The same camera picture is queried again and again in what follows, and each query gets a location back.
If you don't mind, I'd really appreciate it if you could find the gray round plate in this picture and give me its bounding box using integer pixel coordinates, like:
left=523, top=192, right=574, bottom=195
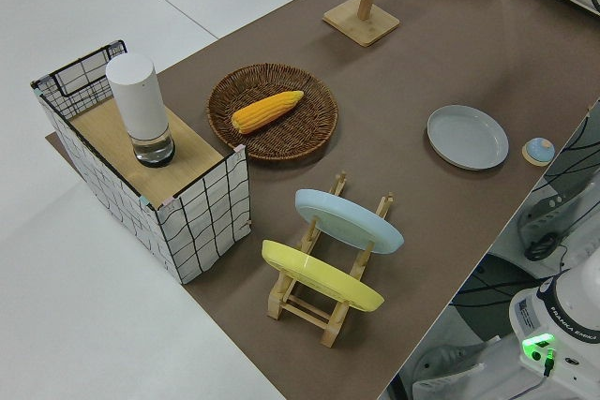
left=426, top=104, right=510, bottom=171

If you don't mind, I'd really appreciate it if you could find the light blue plate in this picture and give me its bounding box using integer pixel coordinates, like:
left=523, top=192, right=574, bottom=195
left=294, top=188, right=405, bottom=256

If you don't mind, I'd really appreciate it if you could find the yellow plate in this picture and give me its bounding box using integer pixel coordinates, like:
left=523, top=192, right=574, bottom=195
left=261, top=239, right=386, bottom=313

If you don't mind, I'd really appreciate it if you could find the wooden mug stand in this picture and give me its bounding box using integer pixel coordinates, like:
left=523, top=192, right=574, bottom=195
left=322, top=0, right=407, bottom=48

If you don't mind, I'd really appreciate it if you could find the yellow corn cob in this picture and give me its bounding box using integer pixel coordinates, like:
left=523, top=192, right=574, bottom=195
left=231, top=90, right=305, bottom=135

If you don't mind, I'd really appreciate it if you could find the brown wicker basket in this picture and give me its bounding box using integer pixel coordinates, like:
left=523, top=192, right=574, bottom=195
left=206, top=62, right=339, bottom=163

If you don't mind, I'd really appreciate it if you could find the blue dome bell wooden base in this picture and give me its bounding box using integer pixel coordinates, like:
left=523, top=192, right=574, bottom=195
left=521, top=137, right=556, bottom=168

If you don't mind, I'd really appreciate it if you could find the brown table mat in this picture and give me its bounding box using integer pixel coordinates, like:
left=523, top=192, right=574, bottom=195
left=44, top=0, right=600, bottom=400

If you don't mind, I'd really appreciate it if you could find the wooden shelf board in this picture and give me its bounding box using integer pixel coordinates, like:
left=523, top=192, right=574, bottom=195
left=68, top=97, right=225, bottom=200

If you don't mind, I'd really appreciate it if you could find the white cylinder with clear base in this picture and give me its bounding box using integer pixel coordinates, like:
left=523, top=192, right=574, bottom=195
left=104, top=53, right=177, bottom=170

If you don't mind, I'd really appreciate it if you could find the grid-patterned white box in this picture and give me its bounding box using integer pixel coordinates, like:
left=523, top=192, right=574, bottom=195
left=30, top=38, right=253, bottom=286

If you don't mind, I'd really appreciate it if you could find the wooden dish rack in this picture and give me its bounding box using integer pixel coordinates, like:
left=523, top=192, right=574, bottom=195
left=265, top=170, right=395, bottom=348

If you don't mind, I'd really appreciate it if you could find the white perforated bracket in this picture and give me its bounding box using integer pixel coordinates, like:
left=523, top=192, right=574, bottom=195
left=517, top=179, right=582, bottom=251
left=411, top=341, right=491, bottom=400

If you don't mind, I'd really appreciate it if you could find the black cable plug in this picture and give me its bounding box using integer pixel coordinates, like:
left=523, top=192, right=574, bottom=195
left=538, top=347, right=560, bottom=380

